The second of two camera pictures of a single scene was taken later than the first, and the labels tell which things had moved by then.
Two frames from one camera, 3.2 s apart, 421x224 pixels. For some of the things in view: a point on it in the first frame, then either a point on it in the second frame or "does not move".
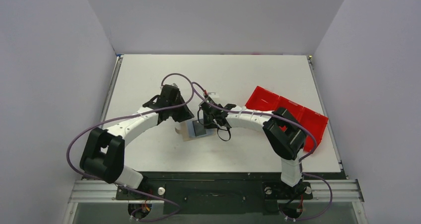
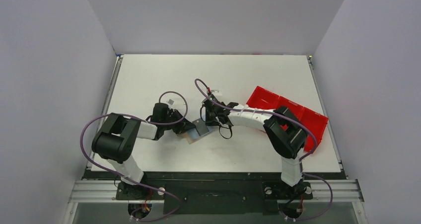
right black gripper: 208,116 does not move
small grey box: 199,128 does not move
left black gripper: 185,114 -> 182,125
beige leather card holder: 186,129 does not move
